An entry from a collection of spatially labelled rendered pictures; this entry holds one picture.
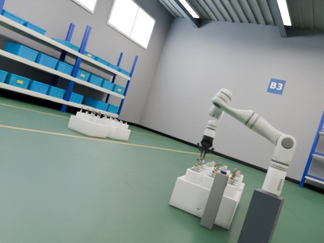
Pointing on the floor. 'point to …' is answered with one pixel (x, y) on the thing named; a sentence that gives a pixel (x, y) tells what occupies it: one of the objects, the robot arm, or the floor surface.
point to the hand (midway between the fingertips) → (202, 155)
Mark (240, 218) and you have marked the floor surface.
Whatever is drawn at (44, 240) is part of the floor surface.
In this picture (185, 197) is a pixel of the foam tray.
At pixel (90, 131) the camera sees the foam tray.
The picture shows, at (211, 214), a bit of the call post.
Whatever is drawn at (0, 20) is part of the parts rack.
